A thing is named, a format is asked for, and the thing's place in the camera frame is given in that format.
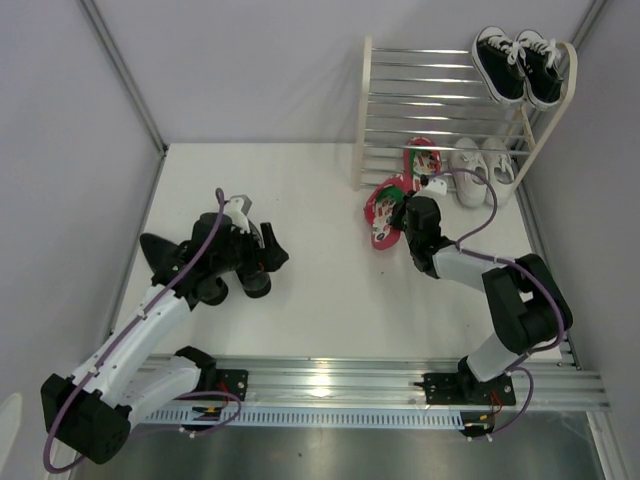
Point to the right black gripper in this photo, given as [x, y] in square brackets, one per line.
[398, 210]

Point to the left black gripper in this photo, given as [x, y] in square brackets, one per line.
[271, 256]

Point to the red green flip-flop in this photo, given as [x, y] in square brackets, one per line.
[418, 162]
[378, 210]

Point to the white sneaker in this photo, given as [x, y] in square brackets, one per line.
[500, 170]
[469, 172]

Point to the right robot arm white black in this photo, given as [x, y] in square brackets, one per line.
[527, 309]

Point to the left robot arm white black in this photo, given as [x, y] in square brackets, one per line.
[95, 408]

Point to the cream shoe rack chrome bars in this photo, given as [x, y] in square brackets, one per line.
[438, 94]

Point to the left black canvas sneaker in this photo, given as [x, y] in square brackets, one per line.
[496, 58]

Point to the black canvas sneaker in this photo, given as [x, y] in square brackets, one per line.
[496, 58]
[539, 63]

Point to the right black canvas sneaker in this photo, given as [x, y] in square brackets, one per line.
[539, 63]

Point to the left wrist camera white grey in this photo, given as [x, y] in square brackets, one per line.
[236, 209]

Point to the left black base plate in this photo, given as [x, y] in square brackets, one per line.
[234, 381]

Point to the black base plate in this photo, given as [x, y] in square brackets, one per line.
[463, 389]
[234, 381]

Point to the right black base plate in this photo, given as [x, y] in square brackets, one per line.
[463, 389]

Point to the slotted grey cable duct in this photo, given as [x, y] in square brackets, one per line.
[420, 418]

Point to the aluminium mounting rail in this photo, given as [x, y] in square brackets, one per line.
[390, 384]

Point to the right aluminium frame post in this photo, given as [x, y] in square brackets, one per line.
[587, 24]

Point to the aluminium frame post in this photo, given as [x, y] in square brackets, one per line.
[587, 24]
[117, 62]

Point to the left aluminium frame post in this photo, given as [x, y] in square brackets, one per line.
[117, 62]

